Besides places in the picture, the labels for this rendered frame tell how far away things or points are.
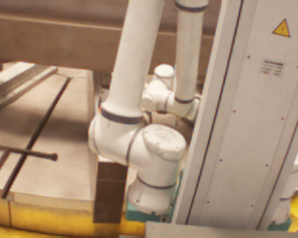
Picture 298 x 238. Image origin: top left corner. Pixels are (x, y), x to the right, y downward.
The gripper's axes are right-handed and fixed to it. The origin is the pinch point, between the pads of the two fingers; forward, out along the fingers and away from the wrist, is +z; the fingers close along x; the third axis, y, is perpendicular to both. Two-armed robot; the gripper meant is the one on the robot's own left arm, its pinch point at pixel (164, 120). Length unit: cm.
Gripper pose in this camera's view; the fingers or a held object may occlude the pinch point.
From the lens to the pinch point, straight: 190.1
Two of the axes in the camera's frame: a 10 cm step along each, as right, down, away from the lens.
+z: 0.1, 6.7, 7.5
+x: -9.9, -1.0, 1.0
